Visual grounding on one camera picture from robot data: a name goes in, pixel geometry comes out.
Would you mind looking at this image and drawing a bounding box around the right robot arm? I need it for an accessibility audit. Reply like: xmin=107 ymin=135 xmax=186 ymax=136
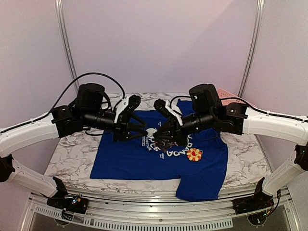
xmin=154 ymin=84 xmax=308 ymax=210

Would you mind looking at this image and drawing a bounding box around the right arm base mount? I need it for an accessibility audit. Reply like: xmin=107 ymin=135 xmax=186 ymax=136
xmin=232 ymin=192 xmax=274 ymax=215

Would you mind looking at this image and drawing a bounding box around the aluminium frame post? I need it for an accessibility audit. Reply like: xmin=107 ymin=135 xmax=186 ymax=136
xmin=54 ymin=0 xmax=79 ymax=91
xmin=237 ymin=0 xmax=265 ymax=97

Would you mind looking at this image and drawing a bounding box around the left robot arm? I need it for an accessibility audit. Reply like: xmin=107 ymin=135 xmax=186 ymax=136
xmin=0 ymin=83 xmax=147 ymax=209

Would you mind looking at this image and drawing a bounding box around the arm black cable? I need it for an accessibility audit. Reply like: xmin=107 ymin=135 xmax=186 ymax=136
xmin=170 ymin=95 xmax=308 ymax=215
xmin=0 ymin=72 xmax=127 ymax=135

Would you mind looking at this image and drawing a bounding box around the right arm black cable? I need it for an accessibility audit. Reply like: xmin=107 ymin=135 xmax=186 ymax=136
xmin=170 ymin=95 xmax=308 ymax=215

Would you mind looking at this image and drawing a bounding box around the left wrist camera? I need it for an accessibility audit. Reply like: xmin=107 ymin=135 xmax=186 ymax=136
xmin=114 ymin=95 xmax=141 ymax=124

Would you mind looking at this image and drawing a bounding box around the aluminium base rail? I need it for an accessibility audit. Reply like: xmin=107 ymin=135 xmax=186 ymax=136
xmin=21 ymin=187 xmax=301 ymax=231

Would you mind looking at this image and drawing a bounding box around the orange yellow flower brooch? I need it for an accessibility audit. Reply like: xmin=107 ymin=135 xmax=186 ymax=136
xmin=186 ymin=148 xmax=203 ymax=162

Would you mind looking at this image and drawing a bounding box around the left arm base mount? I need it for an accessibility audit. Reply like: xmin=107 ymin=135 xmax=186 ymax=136
xmin=47 ymin=192 xmax=89 ymax=214

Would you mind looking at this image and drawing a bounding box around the pink plastic basket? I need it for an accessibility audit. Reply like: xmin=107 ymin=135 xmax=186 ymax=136
xmin=217 ymin=89 xmax=244 ymax=106

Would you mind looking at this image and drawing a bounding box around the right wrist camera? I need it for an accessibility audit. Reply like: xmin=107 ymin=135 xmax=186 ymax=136
xmin=154 ymin=99 xmax=183 ymax=126

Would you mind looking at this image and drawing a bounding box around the left aluminium frame post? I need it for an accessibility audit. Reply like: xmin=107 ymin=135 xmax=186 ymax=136
xmin=54 ymin=0 xmax=79 ymax=91

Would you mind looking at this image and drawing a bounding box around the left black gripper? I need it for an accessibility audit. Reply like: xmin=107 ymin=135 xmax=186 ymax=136
xmin=83 ymin=109 xmax=149 ymax=143

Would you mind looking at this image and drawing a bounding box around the blue printed t-shirt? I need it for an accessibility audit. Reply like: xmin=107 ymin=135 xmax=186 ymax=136
xmin=89 ymin=98 xmax=229 ymax=202

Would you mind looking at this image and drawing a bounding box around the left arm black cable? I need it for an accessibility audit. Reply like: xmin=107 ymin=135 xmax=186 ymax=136
xmin=0 ymin=72 xmax=127 ymax=135

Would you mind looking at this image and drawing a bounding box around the right aluminium frame post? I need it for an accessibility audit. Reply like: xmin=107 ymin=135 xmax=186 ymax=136
xmin=237 ymin=0 xmax=265 ymax=97

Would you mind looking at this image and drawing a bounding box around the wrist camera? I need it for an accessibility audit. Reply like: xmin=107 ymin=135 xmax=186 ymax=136
xmin=114 ymin=95 xmax=141 ymax=124
xmin=154 ymin=99 xmax=183 ymax=126

